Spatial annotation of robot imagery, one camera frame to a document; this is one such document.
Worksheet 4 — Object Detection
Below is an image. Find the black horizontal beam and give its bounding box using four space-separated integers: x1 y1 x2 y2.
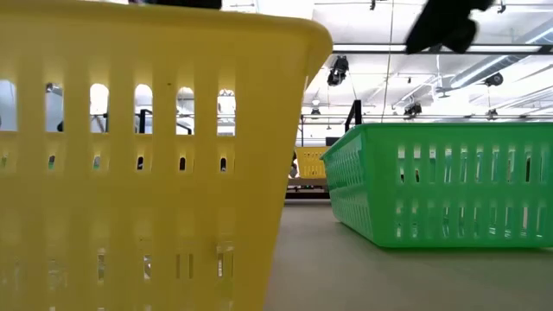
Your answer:
332 42 553 56

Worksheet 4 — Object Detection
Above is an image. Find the green plastic slotted basket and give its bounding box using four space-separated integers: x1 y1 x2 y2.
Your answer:
321 123 553 250

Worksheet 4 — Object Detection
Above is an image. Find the tan table mat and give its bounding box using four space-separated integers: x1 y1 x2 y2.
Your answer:
263 200 553 311

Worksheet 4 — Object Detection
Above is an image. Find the yellow plastic slotted basket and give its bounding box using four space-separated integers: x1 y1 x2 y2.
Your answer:
0 0 334 311
295 145 330 180

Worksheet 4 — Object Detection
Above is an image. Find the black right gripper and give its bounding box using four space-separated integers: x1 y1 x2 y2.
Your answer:
404 0 493 55

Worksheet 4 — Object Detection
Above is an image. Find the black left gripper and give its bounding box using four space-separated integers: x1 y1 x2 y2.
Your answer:
129 0 222 10

